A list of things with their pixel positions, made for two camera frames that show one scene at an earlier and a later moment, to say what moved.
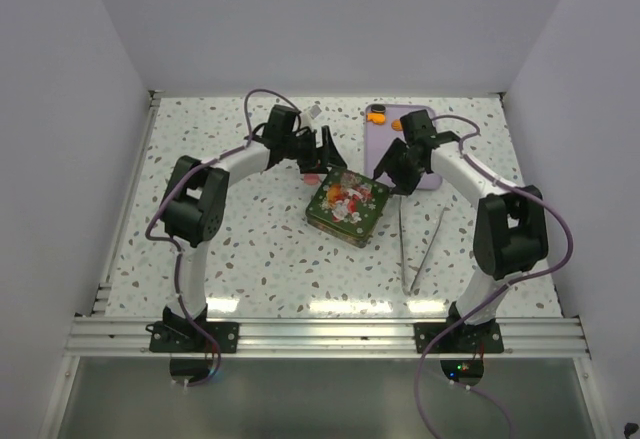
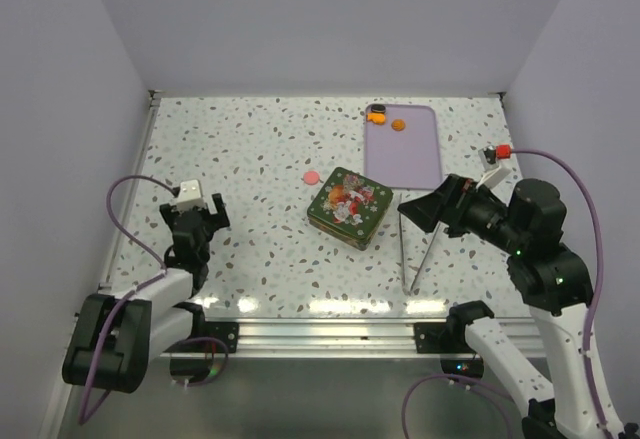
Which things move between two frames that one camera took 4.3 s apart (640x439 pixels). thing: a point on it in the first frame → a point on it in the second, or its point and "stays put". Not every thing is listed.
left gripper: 317,163 → 214,221
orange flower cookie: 376,118 stays put
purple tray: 379,138 stays put
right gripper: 405,184 → 449,204
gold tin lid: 349,202 stays put
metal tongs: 405,289 stays put
